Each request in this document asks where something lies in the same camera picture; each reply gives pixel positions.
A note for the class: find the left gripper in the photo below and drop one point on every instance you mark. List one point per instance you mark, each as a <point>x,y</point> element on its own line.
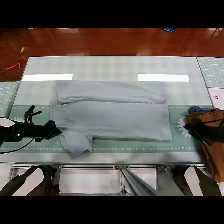
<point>50,130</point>

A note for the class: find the grey T-shirt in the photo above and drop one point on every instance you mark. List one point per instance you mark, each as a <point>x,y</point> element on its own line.
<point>113,116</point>

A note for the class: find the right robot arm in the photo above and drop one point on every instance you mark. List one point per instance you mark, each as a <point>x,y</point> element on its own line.
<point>204,130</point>

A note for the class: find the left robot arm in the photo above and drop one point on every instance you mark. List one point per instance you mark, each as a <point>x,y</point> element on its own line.
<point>16,130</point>

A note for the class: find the blue garment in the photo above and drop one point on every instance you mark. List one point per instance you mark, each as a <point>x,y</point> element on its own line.
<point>196,109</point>

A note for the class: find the brown garment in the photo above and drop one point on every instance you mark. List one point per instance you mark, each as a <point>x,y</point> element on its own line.
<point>214,160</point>

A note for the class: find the silver frame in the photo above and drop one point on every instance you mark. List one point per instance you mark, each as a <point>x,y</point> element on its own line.
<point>139,186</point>

